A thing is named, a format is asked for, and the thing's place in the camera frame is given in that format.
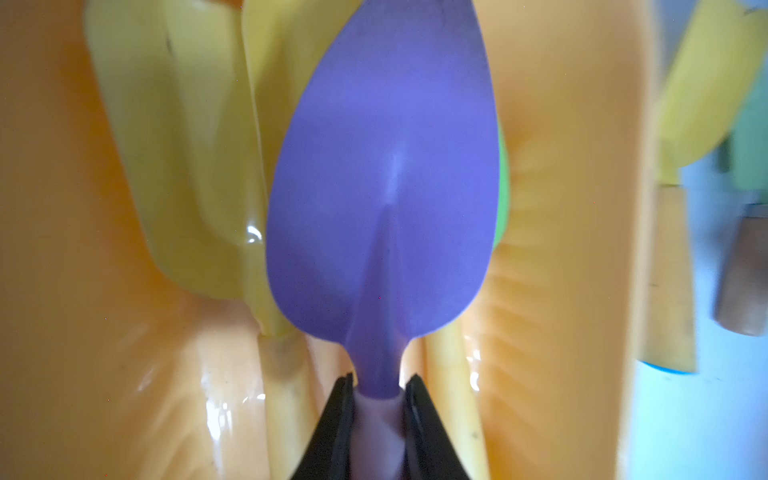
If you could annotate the yellow plastic storage box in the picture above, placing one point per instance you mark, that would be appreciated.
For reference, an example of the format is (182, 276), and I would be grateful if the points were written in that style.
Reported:
(110, 371)

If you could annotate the wide yellow shovel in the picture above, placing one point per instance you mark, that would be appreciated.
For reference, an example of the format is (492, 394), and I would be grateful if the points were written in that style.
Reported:
(174, 80)

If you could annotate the light green shovel wooden handle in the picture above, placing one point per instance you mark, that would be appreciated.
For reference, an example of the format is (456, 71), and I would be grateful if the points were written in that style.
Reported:
(741, 305)

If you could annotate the yellow square shovel yellow handle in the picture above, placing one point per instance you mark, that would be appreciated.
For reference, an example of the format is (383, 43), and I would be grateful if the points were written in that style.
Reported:
(284, 41)

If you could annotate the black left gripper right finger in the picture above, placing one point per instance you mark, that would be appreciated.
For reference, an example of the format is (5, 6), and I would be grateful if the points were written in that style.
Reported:
(430, 455)

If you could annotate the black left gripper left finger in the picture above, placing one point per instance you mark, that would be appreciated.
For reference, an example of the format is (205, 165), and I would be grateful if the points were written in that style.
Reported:
(327, 456)

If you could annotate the green shovel yellow handle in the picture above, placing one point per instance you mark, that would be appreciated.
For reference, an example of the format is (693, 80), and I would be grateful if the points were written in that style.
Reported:
(503, 192)

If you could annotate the yellow square shovel blue tip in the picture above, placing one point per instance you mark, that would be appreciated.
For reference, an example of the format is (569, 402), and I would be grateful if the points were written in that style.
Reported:
(715, 65)

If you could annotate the purple shovel pink handle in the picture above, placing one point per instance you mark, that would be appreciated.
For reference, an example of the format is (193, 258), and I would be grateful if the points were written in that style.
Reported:
(383, 210)

